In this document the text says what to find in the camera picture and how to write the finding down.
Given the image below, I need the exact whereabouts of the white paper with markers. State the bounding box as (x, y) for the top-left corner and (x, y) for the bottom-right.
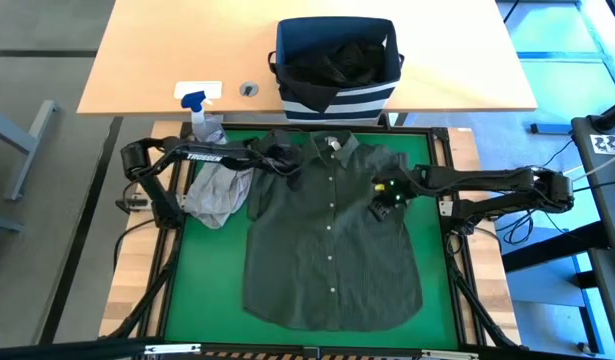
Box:
(589, 133), (615, 156)

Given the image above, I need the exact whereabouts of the grey heathered t-shirt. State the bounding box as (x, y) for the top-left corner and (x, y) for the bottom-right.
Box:
(183, 162), (256, 230)

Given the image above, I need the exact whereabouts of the dark green garment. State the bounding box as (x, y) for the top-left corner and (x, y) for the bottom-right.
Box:
(241, 128), (424, 332)

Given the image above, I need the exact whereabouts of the navy white striped laundry bin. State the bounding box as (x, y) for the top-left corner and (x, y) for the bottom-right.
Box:
(267, 16), (406, 124)

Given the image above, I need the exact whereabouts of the clear spray bottle blue trigger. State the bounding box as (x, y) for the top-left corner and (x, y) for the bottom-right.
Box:
(180, 91), (230, 146)

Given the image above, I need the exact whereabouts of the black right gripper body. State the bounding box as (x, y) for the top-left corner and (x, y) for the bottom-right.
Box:
(370, 171), (419, 206)

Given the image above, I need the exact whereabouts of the black garment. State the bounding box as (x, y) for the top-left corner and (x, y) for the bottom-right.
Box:
(276, 39), (388, 114)

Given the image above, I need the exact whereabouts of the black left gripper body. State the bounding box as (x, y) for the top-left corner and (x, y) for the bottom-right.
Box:
(250, 141), (304, 177)

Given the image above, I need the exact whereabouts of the coiled black floor cable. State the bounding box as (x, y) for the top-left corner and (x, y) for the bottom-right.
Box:
(501, 207), (536, 246)

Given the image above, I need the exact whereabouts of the grey metal desk leg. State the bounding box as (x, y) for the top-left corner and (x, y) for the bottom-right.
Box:
(0, 99), (61, 201)

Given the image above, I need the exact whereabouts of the light wooden desk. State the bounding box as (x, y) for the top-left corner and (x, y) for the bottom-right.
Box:
(76, 0), (538, 116)

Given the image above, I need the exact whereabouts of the black aluminium table frame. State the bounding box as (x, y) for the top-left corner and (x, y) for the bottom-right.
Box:
(99, 119), (523, 360)

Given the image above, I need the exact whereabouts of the grey side desk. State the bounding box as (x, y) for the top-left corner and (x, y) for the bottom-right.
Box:
(571, 97), (615, 360)

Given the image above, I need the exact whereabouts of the white rectangular desk grommet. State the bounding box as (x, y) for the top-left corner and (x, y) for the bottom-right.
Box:
(174, 80), (223, 100)

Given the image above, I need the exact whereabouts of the wooden workbench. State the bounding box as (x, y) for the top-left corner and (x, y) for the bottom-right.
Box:
(99, 119), (523, 351)

